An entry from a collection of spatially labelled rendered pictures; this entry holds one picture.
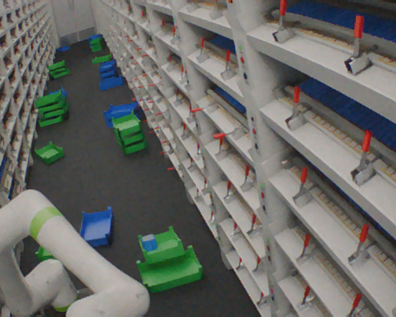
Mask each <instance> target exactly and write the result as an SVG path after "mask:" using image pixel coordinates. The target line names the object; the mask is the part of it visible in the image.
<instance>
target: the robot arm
mask: <svg viewBox="0 0 396 317"><path fill-rule="evenodd" d="M29 234H30V235H31V237H32V238H34V239H35V241H36V242H38V243H39V245H40V246H42V247H43V248H44V249H45V250H47V251H48V252H49V253H50V254H52V255H53V256H54V257H55V258H56V259H58V261H57V260H53V259H50V260H45V261H44V262H41V264H39V265H38V266H37V267H35V269H33V271H32V272H31V273H29V274H28V276H26V277H23V275H22V273H21V270H20V268H19V266H18V263H17V260H16V256H15V254H14V251H13V247H14V245H16V244H17V243H19V242H20V241H21V240H23V239H24V238H25V237H26V236H28V235H29ZM63 265H64V266H65V267H66V268H67V269H69V270H70V272H71V273H73V274H74V275H76V276H77V277H78V278H79V279H80V280H81V281H82V283H83V284H84V285H85V286H86V287H88V288H89V289H90V290H91V291H93V292H94V293H95V294H94V295H91V296H88V297H87V298H83V299H81V298H80V297H79V296H78V291H77V289H76V288H75V286H74V284H73V282H72V280H71V278H70V277H69V275H68V274H67V272H66V270H65V268H64V266H63ZM0 287H1V289H2V293H3V296H4V300H5V302H6V304H7V308H8V309H9V310H10V312H11V313H12V314H13V315H15V316H16V317H30V316H32V315H34V316H35V315H42V316H44V317H143V316H144V315H145V314H146V312H148V310H149V308H150V295H149V292H148V290H147V289H146V287H145V286H144V285H142V284H141V283H139V282H137V281H136V280H135V279H133V278H132V277H129V276H128V275H126V274H125V273H123V272H122V271H121V270H119V269H118V268H116V266H115V265H113V264H112V263H110V262H109V261H108V260H107V259H105V258H104V257H103V256H101V255H100V254H99V253H98V252H97V251H96V250H95V249H94V248H93V247H92V246H91V245H90V244H88V243H87V242H86V241H85V240H84V239H83V237H82V236H81V235H80V234H79V233H78V232H77V231H76V230H75V229H74V227H72V226H71V224H70V223H69V221H67V220H66V219H65V218H64V217H63V216H62V214H61V213H60V212H59V211H58V210H57V209H56V208H55V206H54V205H53V204H52V203H50V201H49V200H48V199H47V198H46V197H45V196H44V195H43V194H41V193H40V192H38V191H34V190H29V191H28V190H25V191H23V192H22V193H21V194H20V195H18V196H16V198H15V199H14V200H12V201H10V203H8V205H5V206H4V207H3V208H1V209H0Z"/></svg>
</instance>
